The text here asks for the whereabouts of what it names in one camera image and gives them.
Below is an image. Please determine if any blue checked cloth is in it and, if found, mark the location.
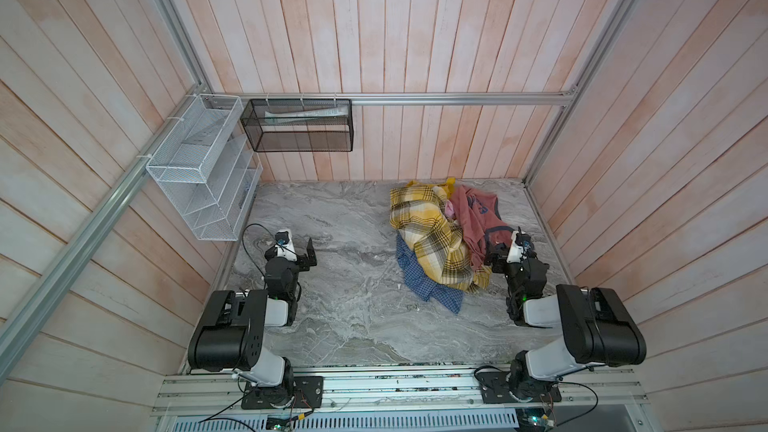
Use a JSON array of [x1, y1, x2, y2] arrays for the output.
[[396, 235, 464, 314]]

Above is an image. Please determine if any yellow plaid cloth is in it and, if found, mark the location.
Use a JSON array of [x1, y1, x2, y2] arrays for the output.
[[389, 178, 490, 292]]

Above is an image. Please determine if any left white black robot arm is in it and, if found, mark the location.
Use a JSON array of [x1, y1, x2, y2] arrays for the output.
[[187, 231, 324, 410]]

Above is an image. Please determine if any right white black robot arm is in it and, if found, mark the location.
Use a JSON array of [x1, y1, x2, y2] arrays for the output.
[[485, 244, 647, 402]]

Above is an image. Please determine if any pink cloth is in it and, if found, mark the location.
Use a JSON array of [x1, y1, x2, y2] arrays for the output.
[[444, 201, 455, 220]]

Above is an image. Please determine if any maroon red shirt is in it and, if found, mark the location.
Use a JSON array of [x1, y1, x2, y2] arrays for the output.
[[450, 185, 513, 271]]

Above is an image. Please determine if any paper in black basket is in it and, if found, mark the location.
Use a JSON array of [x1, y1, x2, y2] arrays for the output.
[[263, 107, 348, 126]]

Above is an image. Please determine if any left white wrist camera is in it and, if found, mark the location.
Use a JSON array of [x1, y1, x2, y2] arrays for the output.
[[264, 229, 298, 262]]

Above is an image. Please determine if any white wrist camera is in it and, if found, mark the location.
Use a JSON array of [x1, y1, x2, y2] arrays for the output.
[[507, 229, 536, 263], [264, 229, 298, 262]]

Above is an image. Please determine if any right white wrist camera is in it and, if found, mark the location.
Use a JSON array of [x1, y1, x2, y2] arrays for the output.
[[507, 229, 536, 263]]

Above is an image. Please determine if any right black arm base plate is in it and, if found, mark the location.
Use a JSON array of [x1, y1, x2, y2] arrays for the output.
[[473, 368, 563, 405]]

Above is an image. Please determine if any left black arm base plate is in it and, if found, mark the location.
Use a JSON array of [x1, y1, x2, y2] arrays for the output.
[[241, 376, 324, 410]]

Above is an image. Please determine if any white wire mesh rack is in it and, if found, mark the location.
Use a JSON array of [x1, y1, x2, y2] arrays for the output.
[[147, 94, 263, 242]]

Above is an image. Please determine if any black wire mesh basket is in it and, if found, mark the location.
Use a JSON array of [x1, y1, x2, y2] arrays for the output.
[[240, 98, 355, 153]]

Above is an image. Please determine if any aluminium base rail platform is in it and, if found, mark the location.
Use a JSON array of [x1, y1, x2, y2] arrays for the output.
[[151, 364, 661, 431]]

